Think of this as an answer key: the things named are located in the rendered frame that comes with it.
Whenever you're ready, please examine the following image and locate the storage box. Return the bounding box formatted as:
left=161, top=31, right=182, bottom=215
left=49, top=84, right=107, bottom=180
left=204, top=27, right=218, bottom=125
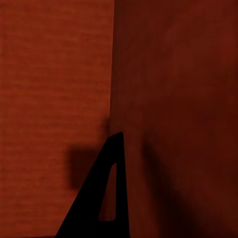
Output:
left=0, top=0, right=238, bottom=238

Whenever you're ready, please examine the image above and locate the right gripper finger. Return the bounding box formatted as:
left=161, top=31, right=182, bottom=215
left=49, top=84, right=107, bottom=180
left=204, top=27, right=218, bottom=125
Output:
left=55, top=132, right=130, bottom=238

